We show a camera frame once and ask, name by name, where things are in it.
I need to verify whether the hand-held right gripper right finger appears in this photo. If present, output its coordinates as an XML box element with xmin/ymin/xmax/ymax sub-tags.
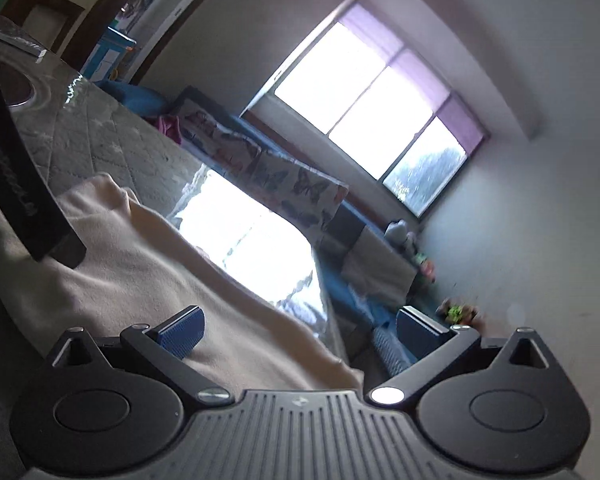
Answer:
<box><xmin>367</xmin><ymin>306</ymin><xmax>563</xmax><ymax>407</ymax></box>

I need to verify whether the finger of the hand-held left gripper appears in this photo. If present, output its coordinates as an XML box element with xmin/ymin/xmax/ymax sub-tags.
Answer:
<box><xmin>0</xmin><ymin>0</ymin><xmax>88</xmax><ymax>269</ymax></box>

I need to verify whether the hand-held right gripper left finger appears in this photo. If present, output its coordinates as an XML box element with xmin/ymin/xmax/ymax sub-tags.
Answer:
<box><xmin>45</xmin><ymin>305</ymin><xmax>233</xmax><ymax>407</ymax></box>

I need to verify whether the cream garment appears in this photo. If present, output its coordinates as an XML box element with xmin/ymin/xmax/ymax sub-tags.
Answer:
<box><xmin>0</xmin><ymin>172</ymin><xmax>365</xmax><ymax>396</ymax></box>

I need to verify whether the brown and green plush toy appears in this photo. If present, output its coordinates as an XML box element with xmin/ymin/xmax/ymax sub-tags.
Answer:
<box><xmin>439</xmin><ymin>299</ymin><xmax>482</xmax><ymax>327</ymax></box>

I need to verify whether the blue sofa cover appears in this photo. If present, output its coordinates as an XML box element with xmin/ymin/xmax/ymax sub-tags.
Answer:
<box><xmin>320</xmin><ymin>260</ymin><xmax>412</xmax><ymax>376</ymax></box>

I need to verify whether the colourful plush toy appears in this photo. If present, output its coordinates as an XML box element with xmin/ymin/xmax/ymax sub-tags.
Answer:
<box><xmin>414</xmin><ymin>252</ymin><xmax>439</xmax><ymax>282</ymax></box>

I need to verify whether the grey cushion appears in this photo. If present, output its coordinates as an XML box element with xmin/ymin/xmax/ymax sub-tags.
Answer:
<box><xmin>340</xmin><ymin>225</ymin><xmax>422</xmax><ymax>312</ymax></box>

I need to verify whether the black round induction cooker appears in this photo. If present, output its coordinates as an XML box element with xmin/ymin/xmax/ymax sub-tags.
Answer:
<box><xmin>0</xmin><ymin>59</ymin><xmax>37</xmax><ymax>109</ymax></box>

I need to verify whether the panda plush toy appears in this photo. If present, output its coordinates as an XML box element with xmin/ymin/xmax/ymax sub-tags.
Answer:
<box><xmin>384</xmin><ymin>219</ymin><xmax>419</xmax><ymax>257</ymax></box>

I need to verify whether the white remote control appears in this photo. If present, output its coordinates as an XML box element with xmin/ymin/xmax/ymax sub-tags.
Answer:
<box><xmin>0</xmin><ymin>27</ymin><xmax>49</xmax><ymax>64</ymax></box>

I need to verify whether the blue sofa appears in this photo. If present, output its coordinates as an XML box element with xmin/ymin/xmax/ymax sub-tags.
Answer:
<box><xmin>102</xmin><ymin>82</ymin><xmax>431</xmax><ymax>376</ymax></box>

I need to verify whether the blue and white box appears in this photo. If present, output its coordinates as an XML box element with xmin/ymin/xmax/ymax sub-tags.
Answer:
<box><xmin>79</xmin><ymin>26</ymin><xmax>137</xmax><ymax>84</ymax></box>

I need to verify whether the pink cloth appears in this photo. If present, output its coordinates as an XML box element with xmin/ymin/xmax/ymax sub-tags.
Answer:
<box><xmin>152</xmin><ymin>114</ymin><xmax>184</xmax><ymax>144</ymax></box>

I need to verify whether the brown wooden furniture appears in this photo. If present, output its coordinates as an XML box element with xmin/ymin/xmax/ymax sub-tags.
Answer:
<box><xmin>2</xmin><ymin>0</ymin><xmax>87</xmax><ymax>67</ymax></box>

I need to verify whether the large butterfly print cushion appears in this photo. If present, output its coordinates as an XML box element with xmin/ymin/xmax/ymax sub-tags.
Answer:
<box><xmin>249</xmin><ymin>150</ymin><xmax>351</xmax><ymax>247</ymax></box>

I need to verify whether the small butterfly print cushion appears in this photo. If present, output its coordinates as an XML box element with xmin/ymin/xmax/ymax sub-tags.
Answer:
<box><xmin>172</xmin><ymin>109</ymin><xmax>262</xmax><ymax>173</ymax></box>

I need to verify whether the window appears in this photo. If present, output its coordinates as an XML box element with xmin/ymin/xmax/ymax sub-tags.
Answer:
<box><xmin>239</xmin><ymin>2</ymin><xmax>490</xmax><ymax>219</ymax></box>

